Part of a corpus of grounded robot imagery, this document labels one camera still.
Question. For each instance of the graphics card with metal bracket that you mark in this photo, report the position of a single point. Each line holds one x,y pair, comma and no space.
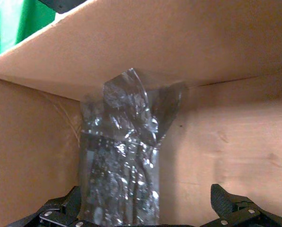
117,179

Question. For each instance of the green tablecloth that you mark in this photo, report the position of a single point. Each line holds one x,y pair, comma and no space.
20,21

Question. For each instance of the clear grey antistatic bag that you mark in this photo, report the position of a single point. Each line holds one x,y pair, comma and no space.
131,104

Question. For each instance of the brown open cardboard box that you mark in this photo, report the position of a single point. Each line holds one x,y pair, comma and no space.
225,47

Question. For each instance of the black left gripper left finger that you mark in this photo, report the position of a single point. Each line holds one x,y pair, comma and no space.
60,212

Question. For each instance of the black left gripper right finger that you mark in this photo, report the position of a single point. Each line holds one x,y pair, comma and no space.
225,205

